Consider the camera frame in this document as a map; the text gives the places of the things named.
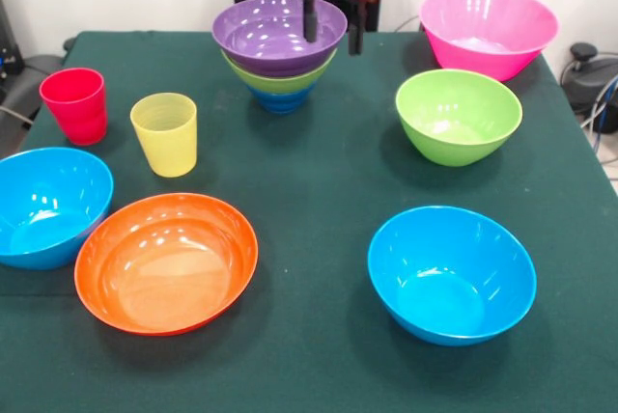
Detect yellow plastic cup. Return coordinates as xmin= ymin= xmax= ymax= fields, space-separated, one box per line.
xmin=129 ymin=92 xmax=198 ymax=179

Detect red plastic cup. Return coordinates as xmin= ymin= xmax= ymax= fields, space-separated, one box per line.
xmin=39 ymin=68 xmax=108 ymax=147

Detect tangle of floor cables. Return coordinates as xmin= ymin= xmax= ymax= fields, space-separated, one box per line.
xmin=578 ymin=72 xmax=618 ymax=182

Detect dark green tablecloth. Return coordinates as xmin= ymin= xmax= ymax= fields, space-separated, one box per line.
xmin=0 ymin=30 xmax=618 ymax=413

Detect small dark blue bowl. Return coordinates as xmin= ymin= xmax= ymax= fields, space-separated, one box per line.
xmin=245 ymin=84 xmax=315 ymax=115

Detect black equipment case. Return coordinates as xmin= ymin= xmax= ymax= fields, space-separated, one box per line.
xmin=0 ymin=0 xmax=25 ymax=91

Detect purple plastic bowl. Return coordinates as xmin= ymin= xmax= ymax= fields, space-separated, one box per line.
xmin=211 ymin=0 xmax=349 ymax=79

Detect green plastic bowl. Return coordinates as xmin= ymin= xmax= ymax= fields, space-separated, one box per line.
xmin=220 ymin=48 xmax=338 ymax=96
xmin=395 ymin=69 xmax=524 ymax=168

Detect large magenta plastic bowl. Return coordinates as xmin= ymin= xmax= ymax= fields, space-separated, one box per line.
xmin=418 ymin=0 xmax=560 ymax=83

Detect orange plastic bowl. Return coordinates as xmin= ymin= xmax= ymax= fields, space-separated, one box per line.
xmin=73 ymin=192 xmax=260 ymax=337

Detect light blue plastic bowl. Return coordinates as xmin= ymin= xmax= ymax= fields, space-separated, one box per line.
xmin=367 ymin=205 xmax=538 ymax=347
xmin=0 ymin=147 xmax=115 ymax=271

